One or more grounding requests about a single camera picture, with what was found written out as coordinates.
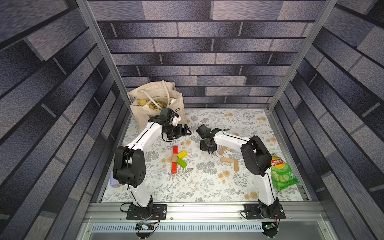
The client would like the natural wood block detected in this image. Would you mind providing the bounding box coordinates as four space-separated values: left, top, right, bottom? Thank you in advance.
219 146 226 156
234 159 239 172
221 157 234 164
172 154 178 163

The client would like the yellow block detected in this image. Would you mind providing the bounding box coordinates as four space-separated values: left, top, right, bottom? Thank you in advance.
177 151 188 159

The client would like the green block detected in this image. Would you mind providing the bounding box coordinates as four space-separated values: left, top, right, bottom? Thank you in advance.
177 158 187 169

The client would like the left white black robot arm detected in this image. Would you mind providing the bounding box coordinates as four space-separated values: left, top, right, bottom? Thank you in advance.
113 108 192 220

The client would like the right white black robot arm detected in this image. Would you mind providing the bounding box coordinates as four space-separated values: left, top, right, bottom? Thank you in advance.
197 125 284 219

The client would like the beige canvas tote bag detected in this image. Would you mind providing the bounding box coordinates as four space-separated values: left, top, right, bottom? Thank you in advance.
128 80 187 132

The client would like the purple tissue pack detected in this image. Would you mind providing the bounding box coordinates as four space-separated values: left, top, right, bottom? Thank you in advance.
110 171 121 188

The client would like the green chips bag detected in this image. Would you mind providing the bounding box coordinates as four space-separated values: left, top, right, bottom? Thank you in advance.
271 154 300 192

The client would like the left circuit board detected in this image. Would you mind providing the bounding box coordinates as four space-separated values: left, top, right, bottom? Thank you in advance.
135 222 156 231

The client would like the circuit board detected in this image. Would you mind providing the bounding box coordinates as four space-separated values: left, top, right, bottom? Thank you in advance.
135 222 156 231
262 223 278 231

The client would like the right circuit board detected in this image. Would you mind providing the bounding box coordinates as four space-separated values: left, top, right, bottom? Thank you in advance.
262 223 278 231

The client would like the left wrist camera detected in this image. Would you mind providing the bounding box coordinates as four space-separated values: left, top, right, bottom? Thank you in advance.
171 116 182 127

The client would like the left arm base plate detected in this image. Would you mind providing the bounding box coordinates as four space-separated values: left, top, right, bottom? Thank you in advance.
126 204 168 221

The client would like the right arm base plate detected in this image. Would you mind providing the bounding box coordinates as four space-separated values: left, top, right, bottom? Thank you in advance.
243 204 286 220

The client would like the aluminium front rail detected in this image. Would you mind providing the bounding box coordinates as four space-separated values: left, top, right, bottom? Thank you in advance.
76 202 338 240

